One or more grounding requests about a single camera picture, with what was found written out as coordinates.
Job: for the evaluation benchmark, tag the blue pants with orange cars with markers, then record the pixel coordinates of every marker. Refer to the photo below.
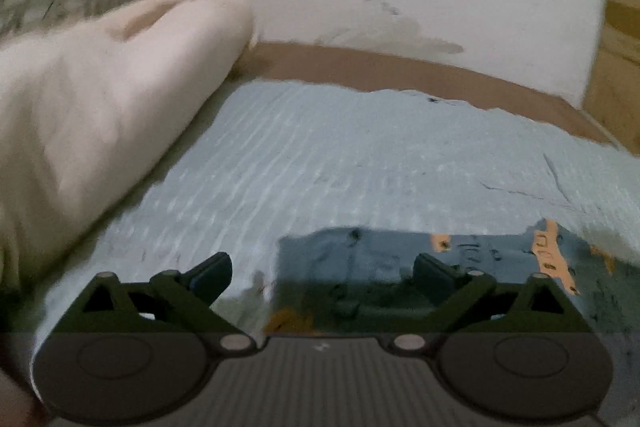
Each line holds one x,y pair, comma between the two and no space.
358,281

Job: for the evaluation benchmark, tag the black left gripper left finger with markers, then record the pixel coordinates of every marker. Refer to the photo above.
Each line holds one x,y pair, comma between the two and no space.
170,301

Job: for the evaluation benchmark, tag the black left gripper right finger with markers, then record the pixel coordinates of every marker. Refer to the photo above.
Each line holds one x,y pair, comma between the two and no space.
474,301

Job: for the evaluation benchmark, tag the light blue bedspread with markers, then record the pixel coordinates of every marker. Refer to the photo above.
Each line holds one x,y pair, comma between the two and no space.
309,187

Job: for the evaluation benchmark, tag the cream rolled blanket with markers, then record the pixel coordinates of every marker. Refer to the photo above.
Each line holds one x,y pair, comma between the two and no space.
88,110

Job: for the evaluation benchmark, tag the brown mattress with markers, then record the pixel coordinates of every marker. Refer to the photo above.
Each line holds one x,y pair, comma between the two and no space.
368,71

